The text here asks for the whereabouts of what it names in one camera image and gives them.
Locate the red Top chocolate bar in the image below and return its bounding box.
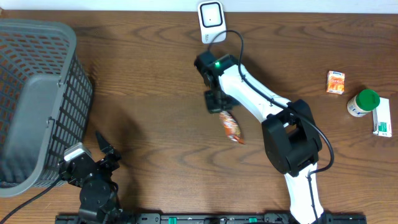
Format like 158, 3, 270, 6
220, 111, 244, 144

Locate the orange snack packet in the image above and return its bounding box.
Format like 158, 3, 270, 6
326, 71, 345, 95

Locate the small green white can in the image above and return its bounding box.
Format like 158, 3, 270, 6
347, 89, 380, 118

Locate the white Panadol medicine box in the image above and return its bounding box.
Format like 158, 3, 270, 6
373, 98, 392, 138

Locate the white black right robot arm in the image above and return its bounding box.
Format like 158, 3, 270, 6
194, 52, 324, 223

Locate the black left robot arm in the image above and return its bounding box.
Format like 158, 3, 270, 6
59, 131, 136, 223

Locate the white barcode scanner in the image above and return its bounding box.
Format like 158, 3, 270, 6
197, 1, 226, 44

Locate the grey plastic basket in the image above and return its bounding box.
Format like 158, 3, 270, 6
1, 19, 94, 197

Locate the black mounting rail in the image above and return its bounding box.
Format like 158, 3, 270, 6
55, 212, 368, 224

